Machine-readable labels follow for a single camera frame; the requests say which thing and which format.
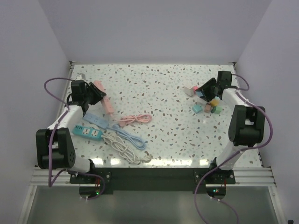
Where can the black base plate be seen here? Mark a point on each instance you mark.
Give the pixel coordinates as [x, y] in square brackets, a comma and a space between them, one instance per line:
[106, 181]

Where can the pink power strip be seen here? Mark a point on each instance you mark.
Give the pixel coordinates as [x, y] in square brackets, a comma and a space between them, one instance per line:
[105, 101]

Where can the teal plug adapter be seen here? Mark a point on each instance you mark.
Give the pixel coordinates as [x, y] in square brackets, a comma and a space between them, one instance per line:
[197, 109]

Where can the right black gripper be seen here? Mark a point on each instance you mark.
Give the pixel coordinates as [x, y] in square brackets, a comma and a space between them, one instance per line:
[204, 88]

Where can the red pink plug adapter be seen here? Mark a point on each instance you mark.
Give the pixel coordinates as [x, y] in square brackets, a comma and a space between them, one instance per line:
[195, 88]

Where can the green plug adapter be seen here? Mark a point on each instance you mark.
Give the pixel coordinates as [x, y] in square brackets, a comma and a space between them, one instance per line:
[216, 110]

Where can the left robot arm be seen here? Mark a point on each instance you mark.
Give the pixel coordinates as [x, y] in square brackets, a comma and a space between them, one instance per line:
[54, 144]

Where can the yellow plug adapter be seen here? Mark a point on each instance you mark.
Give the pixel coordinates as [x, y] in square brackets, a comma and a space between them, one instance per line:
[214, 102]

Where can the white charger cube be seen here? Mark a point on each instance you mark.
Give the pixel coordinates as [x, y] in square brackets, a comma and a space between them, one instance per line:
[188, 91]

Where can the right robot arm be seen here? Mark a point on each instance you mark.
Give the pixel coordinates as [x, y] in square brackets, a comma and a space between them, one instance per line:
[246, 128]

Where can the blue power strip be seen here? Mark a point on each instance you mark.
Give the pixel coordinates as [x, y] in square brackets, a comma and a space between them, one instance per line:
[95, 120]

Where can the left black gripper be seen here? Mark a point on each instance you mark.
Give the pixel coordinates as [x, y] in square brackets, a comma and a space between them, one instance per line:
[98, 94]

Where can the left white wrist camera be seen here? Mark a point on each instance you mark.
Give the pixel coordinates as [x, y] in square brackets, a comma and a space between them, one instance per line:
[81, 76]

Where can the teal power strip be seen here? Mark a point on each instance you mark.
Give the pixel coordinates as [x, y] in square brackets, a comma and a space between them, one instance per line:
[87, 133]

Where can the salmon plug adapter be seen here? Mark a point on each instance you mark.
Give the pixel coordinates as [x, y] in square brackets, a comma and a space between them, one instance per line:
[207, 108]

